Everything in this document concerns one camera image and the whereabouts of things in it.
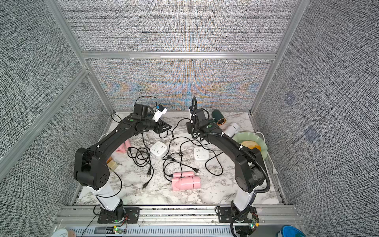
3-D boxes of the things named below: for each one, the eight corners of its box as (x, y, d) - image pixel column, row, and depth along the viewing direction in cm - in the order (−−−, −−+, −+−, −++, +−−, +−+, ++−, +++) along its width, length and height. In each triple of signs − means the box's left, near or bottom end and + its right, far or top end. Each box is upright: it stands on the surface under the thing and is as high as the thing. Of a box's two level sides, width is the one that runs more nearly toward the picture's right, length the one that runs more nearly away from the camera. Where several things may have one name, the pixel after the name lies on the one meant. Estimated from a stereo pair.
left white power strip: (148, 152, 98) (147, 150, 96) (158, 141, 103) (157, 139, 101) (160, 159, 94) (160, 157, 92) (169, 148, 99) (169, 146, 97)
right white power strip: (193, 160, 94) (193, 158, 92) (193, 148, 99) (193, 146, 97) (209, 160, 94) (209, 158, 92) (208, 148, 99) (208, 146, 97)
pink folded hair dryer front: (172, 190, 83) (171, 187, 78) (173, 174, 89) (172, 170, 84) (200, 190, 83) (200, 187, 78) (199, 174, 89) (200, 170, 84)
